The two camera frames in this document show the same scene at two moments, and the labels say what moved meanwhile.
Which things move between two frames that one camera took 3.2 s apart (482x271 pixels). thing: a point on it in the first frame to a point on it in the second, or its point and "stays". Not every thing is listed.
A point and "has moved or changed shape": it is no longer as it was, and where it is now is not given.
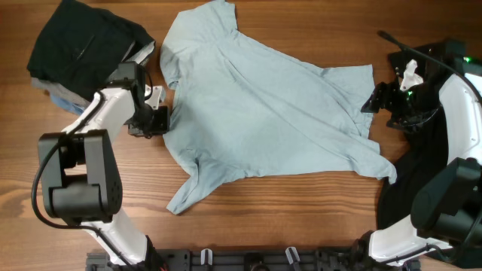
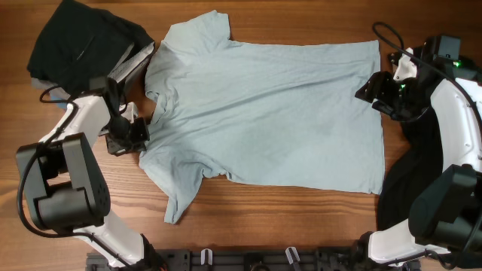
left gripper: x=161 y=126 to x=136 y=145
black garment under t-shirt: x=426 y=153 stays
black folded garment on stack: x=79 y=46 stays
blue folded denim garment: x=66 y=105 stays
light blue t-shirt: x=237 y=106 has moved or changed shape
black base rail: x=353 y=259 stays
